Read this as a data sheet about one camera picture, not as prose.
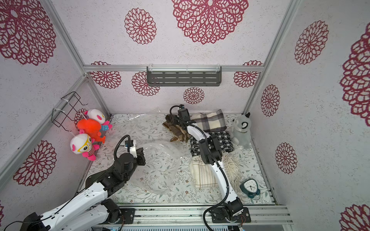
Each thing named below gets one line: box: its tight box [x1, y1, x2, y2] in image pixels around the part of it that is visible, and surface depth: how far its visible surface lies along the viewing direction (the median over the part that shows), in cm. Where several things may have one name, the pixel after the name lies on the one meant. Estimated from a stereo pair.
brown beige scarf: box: [162, 121, 191, 143], surface depth 105 cm
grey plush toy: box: [228, 112, 252, 149], surface depth 96 cm
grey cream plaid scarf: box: [189, 109, 227, 133], surface depth 109 cm
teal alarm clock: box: [239, 178, 261, 199], surface depth 81 cm
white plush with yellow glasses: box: [69, 133, 93, 155], surface depth 82 cm
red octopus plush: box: [76, 118, 106, 144], surface depth 90 cm
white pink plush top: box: [84, 108, 106, 124], surface depth 97 cm
